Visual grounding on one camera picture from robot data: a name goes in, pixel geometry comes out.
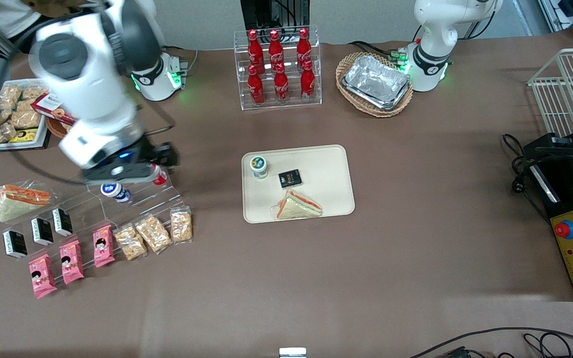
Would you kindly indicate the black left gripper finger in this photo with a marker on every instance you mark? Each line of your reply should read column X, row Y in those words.
column 570, row 151

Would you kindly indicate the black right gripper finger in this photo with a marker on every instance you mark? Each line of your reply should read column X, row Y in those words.
column 164, row 149
column 169, row 160

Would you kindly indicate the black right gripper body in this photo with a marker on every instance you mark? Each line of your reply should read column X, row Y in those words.
column 143, row 149

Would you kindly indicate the green gum bottle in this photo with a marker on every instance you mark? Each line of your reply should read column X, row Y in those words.
column 259, row 166

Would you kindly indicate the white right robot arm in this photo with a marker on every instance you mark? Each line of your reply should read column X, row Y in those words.
column 92, row 84

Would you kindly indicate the red gum bottle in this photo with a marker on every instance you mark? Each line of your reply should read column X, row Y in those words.
column 160, row 175

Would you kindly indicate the blue gum bottle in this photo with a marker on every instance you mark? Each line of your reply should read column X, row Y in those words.
column 115, row 191

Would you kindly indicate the white rectangular snack tray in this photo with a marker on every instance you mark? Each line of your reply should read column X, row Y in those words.
column 44, row 127

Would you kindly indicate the beige serving tray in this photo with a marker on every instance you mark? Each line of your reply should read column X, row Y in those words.
column 324, row 174

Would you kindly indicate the black control box yellow panel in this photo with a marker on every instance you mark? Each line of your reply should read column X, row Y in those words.
column 572, row 199

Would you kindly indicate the clear acrylic stepped display stand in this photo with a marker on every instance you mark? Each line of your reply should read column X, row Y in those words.
column 142, row 204

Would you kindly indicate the clear bag of nut snack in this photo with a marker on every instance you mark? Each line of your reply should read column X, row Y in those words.
column 153, row 233
column 181, row 224
column 130, row 242

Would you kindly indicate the red emergency stop button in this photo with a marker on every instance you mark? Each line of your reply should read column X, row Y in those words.
column 564, row 229

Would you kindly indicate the dark brown wicker basket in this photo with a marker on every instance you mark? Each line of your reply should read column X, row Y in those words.
column 55, row 128

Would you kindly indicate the pink snack pack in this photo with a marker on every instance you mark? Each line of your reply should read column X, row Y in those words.
column 42, row 276
column 103, row 246
column 71, row 262

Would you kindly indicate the red cookie box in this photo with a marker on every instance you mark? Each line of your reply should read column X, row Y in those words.
column 50, row 105

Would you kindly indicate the small black white box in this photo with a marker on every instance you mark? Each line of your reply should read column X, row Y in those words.
column 42, row 231
column 62, row 222
column 15, row 244

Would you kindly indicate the red cola bottle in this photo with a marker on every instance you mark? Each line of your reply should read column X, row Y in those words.
column 281, row 87
column 275, row 50
column 254, row 52
column 255, row 89
column 308, row 83
column 304, row 48

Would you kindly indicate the yellow snack packet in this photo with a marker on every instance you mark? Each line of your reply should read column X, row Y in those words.
column 24, row 135

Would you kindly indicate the metal shelf with equipment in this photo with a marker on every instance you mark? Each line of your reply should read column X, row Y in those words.
column 572, row 12

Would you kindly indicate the black box with gold print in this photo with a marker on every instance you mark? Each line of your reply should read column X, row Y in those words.
column 290, row 178

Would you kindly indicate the wrapped triangle sandwich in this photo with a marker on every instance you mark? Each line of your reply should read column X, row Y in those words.
column 18, row 201
column 299, row 206

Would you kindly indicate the clear acrylic bottle rack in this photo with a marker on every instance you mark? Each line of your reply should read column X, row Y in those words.
column 294, row 102

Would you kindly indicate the person in white top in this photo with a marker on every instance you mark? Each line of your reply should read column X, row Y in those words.
column 15, row 15

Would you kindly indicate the light wicker basket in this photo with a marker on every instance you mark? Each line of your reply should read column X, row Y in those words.
column 346, row 64

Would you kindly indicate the stack of foil trays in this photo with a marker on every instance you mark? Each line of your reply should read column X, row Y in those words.
column 376, row 82

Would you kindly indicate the small silver white device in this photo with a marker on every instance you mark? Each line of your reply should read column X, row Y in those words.
column 292, row 352

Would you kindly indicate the black equipment frame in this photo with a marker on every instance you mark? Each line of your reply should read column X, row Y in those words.
column 256, row 12

